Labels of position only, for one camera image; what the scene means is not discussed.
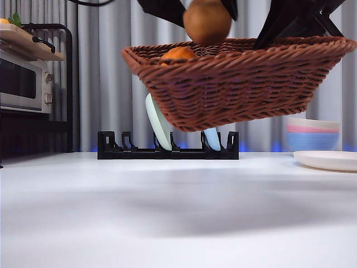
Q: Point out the white flat plate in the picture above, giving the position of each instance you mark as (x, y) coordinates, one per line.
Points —
(329, 161)

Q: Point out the black dish rack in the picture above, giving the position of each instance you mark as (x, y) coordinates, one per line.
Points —
(139, 155)

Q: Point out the light blue plate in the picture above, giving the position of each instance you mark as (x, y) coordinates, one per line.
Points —
(213, 141)

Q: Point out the pale green plate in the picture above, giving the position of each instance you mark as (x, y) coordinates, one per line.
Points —
(159, 131)

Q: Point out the pink bowl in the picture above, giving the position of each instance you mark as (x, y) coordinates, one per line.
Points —
(295, 129)

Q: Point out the grey pleated curtain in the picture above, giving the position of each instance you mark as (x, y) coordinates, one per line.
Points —
(111, 69)

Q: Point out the black metal shelf frame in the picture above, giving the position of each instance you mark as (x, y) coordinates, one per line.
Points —
(69, 83)

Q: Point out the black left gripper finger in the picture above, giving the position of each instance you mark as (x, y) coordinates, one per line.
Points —
(164, 9)
(230, 8)

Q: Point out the green leaves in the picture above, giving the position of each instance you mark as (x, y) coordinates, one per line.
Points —
(15, 20)

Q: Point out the small orange fruit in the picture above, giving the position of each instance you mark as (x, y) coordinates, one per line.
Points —
(2, 21)

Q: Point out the orange toy corn cob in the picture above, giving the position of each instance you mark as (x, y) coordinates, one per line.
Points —
(178, 53)

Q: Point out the brown wicker basket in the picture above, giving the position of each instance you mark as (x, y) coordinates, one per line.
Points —
(237, 92)

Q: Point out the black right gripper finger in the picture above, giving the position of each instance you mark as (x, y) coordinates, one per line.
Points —
(284, 16)
(304, 30)

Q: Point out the blue bowl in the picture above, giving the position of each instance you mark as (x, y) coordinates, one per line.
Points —
(309, 141)

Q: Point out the silver toaster oven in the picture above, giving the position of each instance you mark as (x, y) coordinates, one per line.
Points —
(16, 83)

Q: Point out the brown toy potato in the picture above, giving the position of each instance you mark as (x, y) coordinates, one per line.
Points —
(207, 22)

